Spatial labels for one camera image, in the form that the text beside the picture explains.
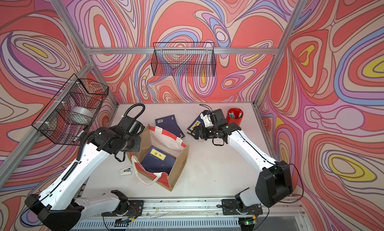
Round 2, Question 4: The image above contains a red beige canvas tote bag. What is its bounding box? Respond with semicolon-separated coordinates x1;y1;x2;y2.
127;126;190;192

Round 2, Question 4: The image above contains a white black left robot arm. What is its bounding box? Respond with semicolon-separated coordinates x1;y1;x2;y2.
25;116;145;231

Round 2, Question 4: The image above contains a red pen holder cup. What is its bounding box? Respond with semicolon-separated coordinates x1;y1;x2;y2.
226;108;244;126

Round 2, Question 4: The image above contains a black wire basket back wall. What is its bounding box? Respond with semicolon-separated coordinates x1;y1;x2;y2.
151;42;217;78

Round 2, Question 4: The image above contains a navy book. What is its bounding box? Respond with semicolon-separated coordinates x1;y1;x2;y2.
187;113;205;137
141;146;176;175
155;115;185;139

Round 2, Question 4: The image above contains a green circuit board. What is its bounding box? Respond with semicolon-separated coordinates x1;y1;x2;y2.
114;218;135;227

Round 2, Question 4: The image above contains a small white stapler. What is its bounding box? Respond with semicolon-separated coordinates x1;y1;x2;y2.
119;166;133;176

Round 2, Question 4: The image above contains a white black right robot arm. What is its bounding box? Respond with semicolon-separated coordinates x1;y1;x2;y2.
191;109;294;208

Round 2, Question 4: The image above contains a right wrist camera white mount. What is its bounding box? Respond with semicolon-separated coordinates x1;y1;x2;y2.
200;110;214;128

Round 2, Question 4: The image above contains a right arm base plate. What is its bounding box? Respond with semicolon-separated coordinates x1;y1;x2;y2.
217;199;264;217

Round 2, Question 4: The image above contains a black wire basket left wall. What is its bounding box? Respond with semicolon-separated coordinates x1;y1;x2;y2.
32;74;109;146

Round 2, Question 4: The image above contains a black wire basket wall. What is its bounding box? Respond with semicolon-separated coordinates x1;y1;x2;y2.
32;74;109;146
151;42;217;78

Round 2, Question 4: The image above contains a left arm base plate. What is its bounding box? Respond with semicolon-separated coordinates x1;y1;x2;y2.
101;200;145;218

